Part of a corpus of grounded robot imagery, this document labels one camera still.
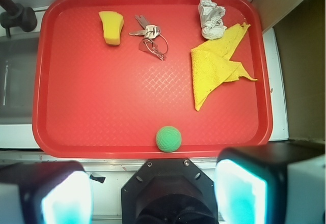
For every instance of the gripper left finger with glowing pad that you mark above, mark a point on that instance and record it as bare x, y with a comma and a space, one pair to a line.
46, 192

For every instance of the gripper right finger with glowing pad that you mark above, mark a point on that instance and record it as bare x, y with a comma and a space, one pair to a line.
273, 183

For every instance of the crumpled white paper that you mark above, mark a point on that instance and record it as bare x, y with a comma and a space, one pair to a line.
211, 19

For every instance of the black tape scrap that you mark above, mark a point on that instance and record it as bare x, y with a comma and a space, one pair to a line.
98, 178

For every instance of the green dimpled ball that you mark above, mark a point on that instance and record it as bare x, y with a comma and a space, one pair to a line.
168, 139

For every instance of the yellow cloth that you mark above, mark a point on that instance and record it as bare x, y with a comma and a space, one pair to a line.
212, 65

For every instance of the steel sink basin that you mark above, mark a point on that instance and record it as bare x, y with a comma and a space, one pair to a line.
18, 68

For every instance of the red plastic tray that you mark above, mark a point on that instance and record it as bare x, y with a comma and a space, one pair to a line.
95, 100

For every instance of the yellow sponge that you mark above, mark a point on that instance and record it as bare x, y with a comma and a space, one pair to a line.
112, 24

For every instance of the silver key bunch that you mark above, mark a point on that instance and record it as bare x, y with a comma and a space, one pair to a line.
149, 34

